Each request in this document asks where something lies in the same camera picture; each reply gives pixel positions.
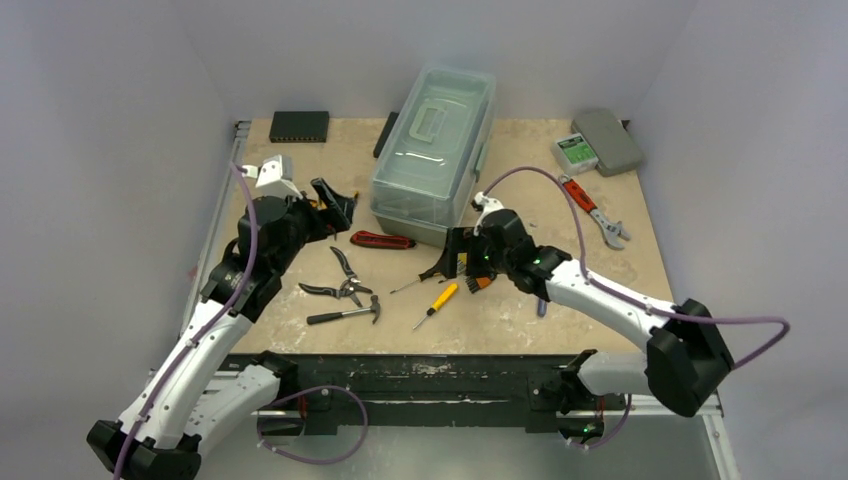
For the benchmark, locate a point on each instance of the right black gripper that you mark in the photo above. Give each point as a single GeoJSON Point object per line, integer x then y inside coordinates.
{"type": "Point", "coordinates": [460, 250]}

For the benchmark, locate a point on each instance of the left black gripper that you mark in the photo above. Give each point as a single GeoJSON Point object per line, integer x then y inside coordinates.
{"type": "Point", "coordinates": [323, 221]}

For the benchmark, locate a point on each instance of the red black utility knife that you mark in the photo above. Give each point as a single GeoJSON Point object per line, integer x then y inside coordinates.
{"type": "Point", "coordinates": [371, 240]}

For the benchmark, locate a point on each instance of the yellow handled screwdriver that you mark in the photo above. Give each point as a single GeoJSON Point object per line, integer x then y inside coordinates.
{"type": "Point", "coordinates": [443, 298]}

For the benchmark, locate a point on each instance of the translucent green tool box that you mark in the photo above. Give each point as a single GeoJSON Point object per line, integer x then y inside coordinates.
{"type": "Point", "coordinates": [434, 154]}

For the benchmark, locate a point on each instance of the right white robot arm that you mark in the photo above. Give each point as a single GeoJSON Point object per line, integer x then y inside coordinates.
{"type": "Point", "coordinates": [682, 357]}

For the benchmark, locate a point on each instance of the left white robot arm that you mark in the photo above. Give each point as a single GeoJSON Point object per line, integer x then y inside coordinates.
{"type": "Point", "coordinates": [169, 428]}

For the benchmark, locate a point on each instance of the small black flat box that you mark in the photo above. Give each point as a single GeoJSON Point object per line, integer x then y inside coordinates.
{"type": "Point", "coordinates": [384, 134]}

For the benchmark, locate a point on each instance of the green white screw box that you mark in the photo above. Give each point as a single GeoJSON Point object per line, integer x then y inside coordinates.
{"type": "Point", "coordinates": [574, 155]}

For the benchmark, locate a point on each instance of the red adjustable wrench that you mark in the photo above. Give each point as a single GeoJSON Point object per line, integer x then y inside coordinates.
{"type": "Point", "coordinates": [612, 232]}

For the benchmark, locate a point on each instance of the grey plastic case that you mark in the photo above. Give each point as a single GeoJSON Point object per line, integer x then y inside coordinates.
{"type": "Point", "coordinates": [615, 149]}

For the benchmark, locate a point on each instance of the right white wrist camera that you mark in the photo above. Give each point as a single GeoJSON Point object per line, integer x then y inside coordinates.
{"type": "Point", "coordinates": [484, 205]}

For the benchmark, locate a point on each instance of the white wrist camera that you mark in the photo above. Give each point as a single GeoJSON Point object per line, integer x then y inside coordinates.
{"type": "Point", "coordinates": [274, 177]}
{"type": "Point", "coordinates": [484, 205]}

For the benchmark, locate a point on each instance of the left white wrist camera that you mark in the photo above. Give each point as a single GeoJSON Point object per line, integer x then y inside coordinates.
{"type": "Point", "coordinates": [274, 177]}

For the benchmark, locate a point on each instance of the black network switch box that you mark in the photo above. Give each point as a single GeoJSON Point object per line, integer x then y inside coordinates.
{"type": "Point", "coordinates": [299, 127]}

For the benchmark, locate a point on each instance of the black handled hammer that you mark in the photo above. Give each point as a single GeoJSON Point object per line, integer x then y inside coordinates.
{"type": "Point", "coordinates": [374, 308]}

